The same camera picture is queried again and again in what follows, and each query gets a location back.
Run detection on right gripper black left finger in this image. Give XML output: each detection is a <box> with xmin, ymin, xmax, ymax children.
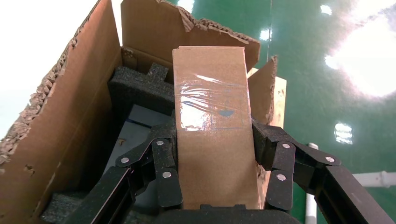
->
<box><xmin>66</xmin><ymin>115</ymin><xmax>184</xmax><ymax>224</ymax></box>

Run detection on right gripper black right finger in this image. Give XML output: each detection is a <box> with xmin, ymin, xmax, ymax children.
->
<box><xmin>251</xmin><ymin>119</ymin><xmax>395</xmax><ymax>224</ymax></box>

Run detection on big torn cardboard box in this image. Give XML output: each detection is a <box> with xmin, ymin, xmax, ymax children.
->
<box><xmin>0</xmin><ymin>0</ymin><xmax>279</xmax><ymax>224</ymax></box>

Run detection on grey flat item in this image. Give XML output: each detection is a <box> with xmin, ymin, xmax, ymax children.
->
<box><xmin>103</xmin><ymin>104</ymin><xmax>173</xmax><ymax>198</ymax></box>

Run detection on notched black foam block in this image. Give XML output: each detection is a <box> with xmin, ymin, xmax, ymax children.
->
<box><xmin>107</xmin><ymin>63</ymin><xmax>176</xmax><ymax>119</ymax></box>

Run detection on white pipe frame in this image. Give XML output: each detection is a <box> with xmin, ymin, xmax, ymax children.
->
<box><xmin>304</xmin><ymin>142</ymin><xmax>396</xmax><ymax>224</ymax></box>

